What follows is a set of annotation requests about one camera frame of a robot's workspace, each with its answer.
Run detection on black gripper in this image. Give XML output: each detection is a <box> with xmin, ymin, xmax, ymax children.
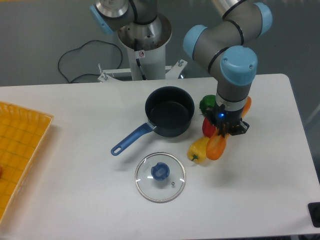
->
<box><xmin>205</xmin><ymin>104</ymin><xmax>250</xmax><ymax>137</ymax></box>

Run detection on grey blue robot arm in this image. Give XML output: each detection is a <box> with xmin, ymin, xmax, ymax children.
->
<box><xmin>89</xmin><ymin>0</ymin><xmax>273</xmax><ymax>136</ymax></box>

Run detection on long orange bread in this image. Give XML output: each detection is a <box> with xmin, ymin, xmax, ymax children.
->
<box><xmin>241</xmin><ymin>96</ymin><xmax>252</xmax><ymax>118</ymax></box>

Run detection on red bell pepper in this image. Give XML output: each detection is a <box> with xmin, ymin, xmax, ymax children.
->
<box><xmin>202</xmin><ymin>117</ymin><xmax>216</xmax><ymax>138</ymax></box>

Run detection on orange bell pepper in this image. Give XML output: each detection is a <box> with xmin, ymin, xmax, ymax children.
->
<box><xmin>206</xmin><ymin>135</ymin><xmax>227</xmax><ymax>161</ymax></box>

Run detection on green bell pepper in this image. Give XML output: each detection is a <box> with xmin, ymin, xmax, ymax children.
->
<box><xmin>199</xmin><ymin>94</ymin><xmax>216</xmax><ymax>115</ymax></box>

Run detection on yellow bell pepper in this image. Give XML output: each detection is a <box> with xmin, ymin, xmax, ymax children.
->
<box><xmin>187</xmin><ymin>136</ymin><xmax>209</xmax><ymax>164</ymax></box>

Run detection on glass lid blue knob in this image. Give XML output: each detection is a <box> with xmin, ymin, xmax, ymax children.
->
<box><xmin>134</xmin><ymin>152</ymin><xmax>186</xmax><ymax>203</ymax></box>

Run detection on black box at table edge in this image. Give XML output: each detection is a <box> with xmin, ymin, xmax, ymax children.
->
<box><xmin>307</xmin><ymin>202</ymin><xmax>320</xmax><ymax>228</ymax></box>

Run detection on yellow plastic basket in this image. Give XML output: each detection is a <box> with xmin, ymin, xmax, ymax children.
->
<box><xmin>0</xmin><ymin>101</ymin><xmax>54</xmax><ymax>220</ymax></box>

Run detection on dark blue handled pot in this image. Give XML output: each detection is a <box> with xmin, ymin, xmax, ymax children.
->
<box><xmin>110</xmin><ymin>86</ymin><xmax>195</xmax><ymax>156</ymax></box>

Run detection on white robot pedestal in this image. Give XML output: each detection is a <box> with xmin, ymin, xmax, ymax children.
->
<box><xmin>97</xmin><ymin>12</ymin><xmax>188</xmax><ymax>83</ymax></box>

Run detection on black floor cable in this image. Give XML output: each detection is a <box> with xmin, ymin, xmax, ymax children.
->
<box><xmin>57</xmin><ymin>40</ymin><xmax>124</xmax><ymax>84</ymax></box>

